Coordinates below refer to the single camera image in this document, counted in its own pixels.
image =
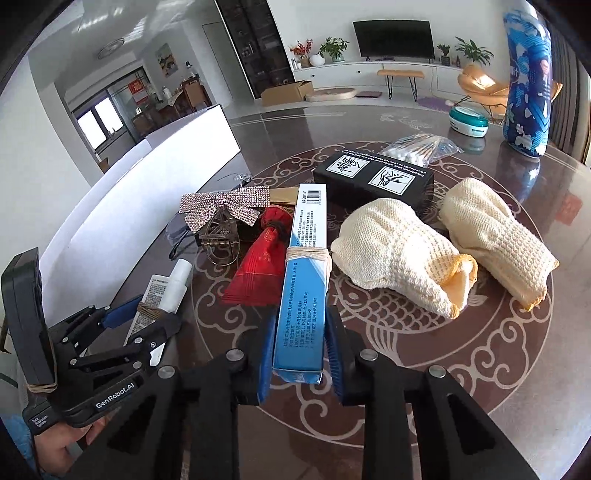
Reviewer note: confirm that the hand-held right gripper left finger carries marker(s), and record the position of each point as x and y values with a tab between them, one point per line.
265	364

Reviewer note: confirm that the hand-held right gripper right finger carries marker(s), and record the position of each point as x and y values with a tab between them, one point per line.
334	364

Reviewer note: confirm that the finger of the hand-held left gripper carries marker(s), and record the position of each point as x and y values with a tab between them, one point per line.
159	327
122	311

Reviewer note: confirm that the white cosmetic tube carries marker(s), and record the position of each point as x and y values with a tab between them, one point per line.
175	286

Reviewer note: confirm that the blue toothpaste box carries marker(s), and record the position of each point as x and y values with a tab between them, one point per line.
300	295

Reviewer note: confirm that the beige rubber band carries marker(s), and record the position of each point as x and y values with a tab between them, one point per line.
307	256

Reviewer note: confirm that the rhinestone bow hair claw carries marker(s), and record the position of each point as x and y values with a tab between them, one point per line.
231	203

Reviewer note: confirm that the person's left hand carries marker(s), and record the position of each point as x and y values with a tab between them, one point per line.
60	445

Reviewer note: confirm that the red plastic bag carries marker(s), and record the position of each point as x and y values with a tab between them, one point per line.
258	270

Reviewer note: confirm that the cream knit glove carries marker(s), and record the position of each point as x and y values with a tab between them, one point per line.
498	235
397	249

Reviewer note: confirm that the black cardboard box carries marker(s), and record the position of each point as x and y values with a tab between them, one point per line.
369	194

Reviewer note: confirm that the wooden dining chair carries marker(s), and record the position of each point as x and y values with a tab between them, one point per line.
196	94

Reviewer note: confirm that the cotton swab packet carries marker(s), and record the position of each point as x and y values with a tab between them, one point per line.
415	150

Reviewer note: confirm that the round ceiling lamp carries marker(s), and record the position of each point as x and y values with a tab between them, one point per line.
111	48

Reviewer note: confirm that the brown cardboard box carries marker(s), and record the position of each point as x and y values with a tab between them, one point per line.
286	92

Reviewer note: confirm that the beige pet bed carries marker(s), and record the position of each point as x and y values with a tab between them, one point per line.
330	94

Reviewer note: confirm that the teal round box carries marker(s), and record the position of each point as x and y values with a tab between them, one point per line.
468	122

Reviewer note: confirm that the purple floor mat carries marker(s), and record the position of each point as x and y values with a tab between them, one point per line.
436	104

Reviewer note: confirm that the white television cabinet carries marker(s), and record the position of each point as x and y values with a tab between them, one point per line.
341	74

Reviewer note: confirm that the dark display cabinet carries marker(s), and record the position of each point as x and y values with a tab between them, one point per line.
251	46

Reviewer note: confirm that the wooden bench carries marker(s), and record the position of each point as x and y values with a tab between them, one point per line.
399	74

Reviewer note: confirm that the white round vase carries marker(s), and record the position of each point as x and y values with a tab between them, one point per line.
317	60

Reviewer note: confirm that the red flower plant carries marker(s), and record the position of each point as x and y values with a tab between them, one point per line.
302	50

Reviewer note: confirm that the orange lounge chair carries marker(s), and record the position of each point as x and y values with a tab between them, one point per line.
480	87

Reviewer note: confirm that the green potted plant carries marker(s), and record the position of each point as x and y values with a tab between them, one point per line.
333	48

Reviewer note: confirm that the small potted plant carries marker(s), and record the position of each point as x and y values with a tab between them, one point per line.
444	54

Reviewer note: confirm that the black television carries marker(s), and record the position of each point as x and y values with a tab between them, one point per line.
392	39

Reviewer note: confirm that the blue patterned can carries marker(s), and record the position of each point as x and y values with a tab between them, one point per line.
526	92

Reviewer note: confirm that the large leafy potted plant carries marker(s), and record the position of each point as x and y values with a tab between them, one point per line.
473	50

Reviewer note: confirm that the grey curtain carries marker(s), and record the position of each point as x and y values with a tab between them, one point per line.
570	92

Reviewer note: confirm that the red wall hanging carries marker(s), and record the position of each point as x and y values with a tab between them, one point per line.
138	91

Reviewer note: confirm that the framed wall picture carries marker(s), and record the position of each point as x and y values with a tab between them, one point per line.
166	60

